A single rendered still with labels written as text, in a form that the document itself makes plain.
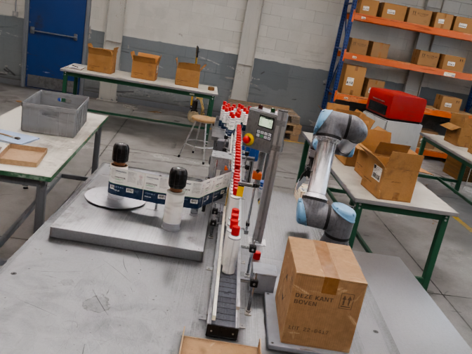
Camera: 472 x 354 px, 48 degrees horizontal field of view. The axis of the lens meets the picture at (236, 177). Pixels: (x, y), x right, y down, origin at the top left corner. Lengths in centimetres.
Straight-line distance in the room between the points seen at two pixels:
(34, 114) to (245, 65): 626
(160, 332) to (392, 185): 257
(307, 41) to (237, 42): 130
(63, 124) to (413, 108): 524
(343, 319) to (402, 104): 617
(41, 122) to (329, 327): 290
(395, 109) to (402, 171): 383
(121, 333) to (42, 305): 31
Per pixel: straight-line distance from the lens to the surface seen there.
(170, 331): 188
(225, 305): 197
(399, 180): 405
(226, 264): 216
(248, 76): 995
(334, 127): 242
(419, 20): 986
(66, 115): 413
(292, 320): 185
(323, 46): 1014
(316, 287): 180
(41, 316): 191
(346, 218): 238
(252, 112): 253
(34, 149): 375
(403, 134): 796
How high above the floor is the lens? 187
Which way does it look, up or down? 17 degrees down
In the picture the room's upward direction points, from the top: 10 degrees clockwise
